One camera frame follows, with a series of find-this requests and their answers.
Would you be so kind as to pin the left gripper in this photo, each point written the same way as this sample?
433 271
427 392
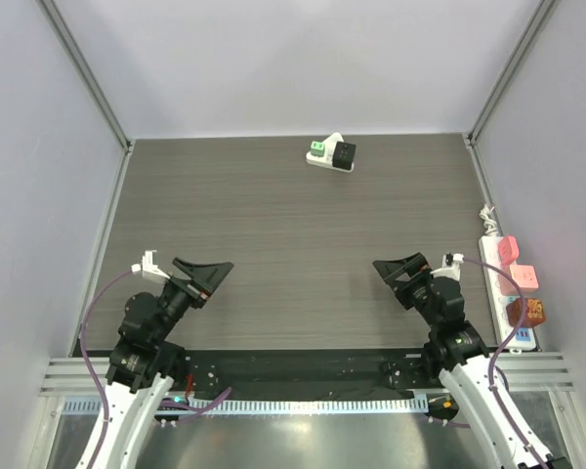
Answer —
205 277

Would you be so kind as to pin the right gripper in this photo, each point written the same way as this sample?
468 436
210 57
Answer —
405 281

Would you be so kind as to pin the black plug cube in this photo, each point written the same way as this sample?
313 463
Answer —
343 156

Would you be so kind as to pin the white triangular socket adapter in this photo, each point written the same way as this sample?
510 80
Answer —
326 161

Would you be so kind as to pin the green plug cube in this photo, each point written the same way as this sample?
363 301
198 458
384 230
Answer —
317 149

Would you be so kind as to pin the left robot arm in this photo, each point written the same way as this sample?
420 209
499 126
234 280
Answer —
144 365

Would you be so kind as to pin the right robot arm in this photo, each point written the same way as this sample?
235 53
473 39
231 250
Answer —
477 386

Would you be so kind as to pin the red plug cube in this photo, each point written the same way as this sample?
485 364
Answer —
508 250

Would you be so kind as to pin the pink plug cube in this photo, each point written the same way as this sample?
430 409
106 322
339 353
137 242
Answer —
518 276

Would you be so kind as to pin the brown orange plug cube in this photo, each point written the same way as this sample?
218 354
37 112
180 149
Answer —
532 309

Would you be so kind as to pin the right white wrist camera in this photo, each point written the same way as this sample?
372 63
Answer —
450 267

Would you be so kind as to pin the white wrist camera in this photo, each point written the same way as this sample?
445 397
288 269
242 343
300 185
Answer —
149 269
450 267

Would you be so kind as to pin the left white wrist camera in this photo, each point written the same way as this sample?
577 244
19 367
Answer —
149 269

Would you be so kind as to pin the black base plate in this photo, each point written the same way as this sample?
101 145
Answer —
315 375

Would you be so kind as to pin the white slotted cable duct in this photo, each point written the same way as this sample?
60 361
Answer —
419 404

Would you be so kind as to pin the aluminium front rail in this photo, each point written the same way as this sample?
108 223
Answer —
525 372

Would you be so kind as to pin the right aluminium corner post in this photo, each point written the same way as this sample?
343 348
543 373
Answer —
537 21

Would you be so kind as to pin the aluminium corner post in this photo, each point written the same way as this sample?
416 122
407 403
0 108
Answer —
537 21
57 22

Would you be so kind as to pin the left aluminium corner post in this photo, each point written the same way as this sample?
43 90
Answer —
57 22

